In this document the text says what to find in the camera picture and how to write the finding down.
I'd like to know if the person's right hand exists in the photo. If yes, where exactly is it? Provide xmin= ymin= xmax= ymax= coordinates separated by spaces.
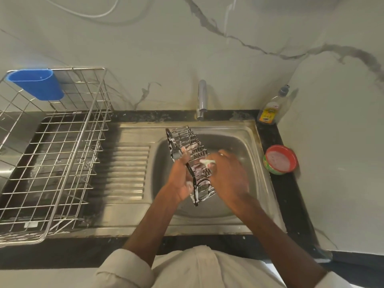
xmin=207 ymin=150 xmax=251 ymax=208

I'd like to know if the person's left hand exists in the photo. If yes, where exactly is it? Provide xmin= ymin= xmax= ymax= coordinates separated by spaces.
xmin=164 ymin=147 xmax=197 ymax=204

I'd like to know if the black wire plate holder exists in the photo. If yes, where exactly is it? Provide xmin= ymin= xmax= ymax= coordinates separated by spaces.
xmin=165 ymin=125 xmax=217 ymax=207

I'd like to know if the person's right forearm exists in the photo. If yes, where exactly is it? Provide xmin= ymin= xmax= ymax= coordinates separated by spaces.
xmin=226 ymin=193 xmax=328 ymax=288

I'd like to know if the person's left forearm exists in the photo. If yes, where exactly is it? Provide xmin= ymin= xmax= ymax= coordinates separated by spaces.
xmin=122 ymin=186 xmax=180 ymax=268

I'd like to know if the red and green bowl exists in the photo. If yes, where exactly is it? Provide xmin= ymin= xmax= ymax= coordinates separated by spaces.
xmin=263 ymin=145 xmax=298 ymax=175

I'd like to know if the stainless steel sink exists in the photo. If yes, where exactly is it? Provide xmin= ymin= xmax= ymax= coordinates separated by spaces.
xmin=45 ymin=119 xmax=287 ymax=237

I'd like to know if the chrome faucet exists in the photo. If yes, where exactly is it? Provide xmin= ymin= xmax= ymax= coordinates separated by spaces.
xmin=196 ymin=80 xmax=208 ymax=120

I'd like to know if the dish soap bottle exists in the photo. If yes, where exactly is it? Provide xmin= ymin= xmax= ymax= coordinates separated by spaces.
xmin=257 ymin=84 xmax=290 ymax=126

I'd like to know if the person's white shirt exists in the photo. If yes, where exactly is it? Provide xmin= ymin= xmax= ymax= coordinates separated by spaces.
xmin=94 ymin=245 xmax=362 ymax=288

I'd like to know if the blue plastic cutlery holder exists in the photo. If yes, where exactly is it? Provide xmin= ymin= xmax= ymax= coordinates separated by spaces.
xmin=5 ymin=70 xmax=65 ymax=102

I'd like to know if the steel wire dish rack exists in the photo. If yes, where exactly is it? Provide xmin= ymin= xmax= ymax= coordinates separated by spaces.
xmin=0 ymin=68 xmax=114 ymax=248

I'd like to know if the white cable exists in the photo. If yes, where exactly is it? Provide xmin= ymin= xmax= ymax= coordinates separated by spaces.
xmin=41 ymin=0 xmax=121 ymax=18

